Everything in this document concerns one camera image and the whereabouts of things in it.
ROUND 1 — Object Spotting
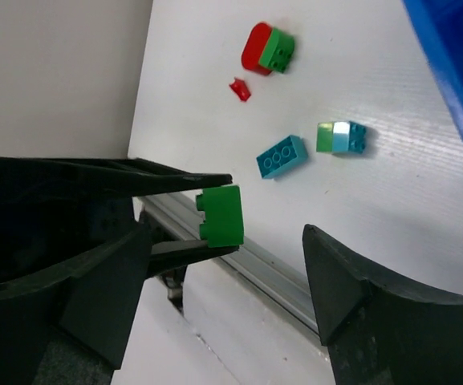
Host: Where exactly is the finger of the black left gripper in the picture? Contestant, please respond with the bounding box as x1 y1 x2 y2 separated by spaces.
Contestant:
146 240 239 278

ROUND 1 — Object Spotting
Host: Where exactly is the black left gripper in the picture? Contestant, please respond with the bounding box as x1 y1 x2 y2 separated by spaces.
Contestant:
0 157 232 284

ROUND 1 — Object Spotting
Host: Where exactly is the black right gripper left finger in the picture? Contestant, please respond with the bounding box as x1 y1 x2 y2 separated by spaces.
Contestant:
0 223 152 384

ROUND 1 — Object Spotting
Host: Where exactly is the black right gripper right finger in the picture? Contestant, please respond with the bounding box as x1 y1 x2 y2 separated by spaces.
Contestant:
303 225 463 384

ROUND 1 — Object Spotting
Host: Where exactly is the green square lego brick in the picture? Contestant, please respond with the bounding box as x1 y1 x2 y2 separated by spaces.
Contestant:
196 185 244 248

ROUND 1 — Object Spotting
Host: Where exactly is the small red lego piece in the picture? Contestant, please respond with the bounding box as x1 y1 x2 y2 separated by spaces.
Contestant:
229 78 251 102

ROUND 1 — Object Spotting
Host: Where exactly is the green and cyan lego stack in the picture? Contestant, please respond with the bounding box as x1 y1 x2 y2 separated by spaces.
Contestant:
315 120 367 154

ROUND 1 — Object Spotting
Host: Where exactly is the red oval lego piece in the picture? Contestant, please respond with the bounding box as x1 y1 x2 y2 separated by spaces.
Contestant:
241 22 272 76

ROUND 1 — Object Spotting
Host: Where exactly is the green curved lego piece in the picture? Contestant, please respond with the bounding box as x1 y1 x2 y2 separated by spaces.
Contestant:
259 27 295 73

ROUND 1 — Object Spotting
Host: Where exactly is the cyan rectangular lego brick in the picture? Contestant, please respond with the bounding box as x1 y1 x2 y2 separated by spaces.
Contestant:
256 135 308 179

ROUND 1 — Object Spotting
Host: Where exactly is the aluminium table edge rail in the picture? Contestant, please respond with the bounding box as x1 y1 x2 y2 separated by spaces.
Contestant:
140 192 319 334

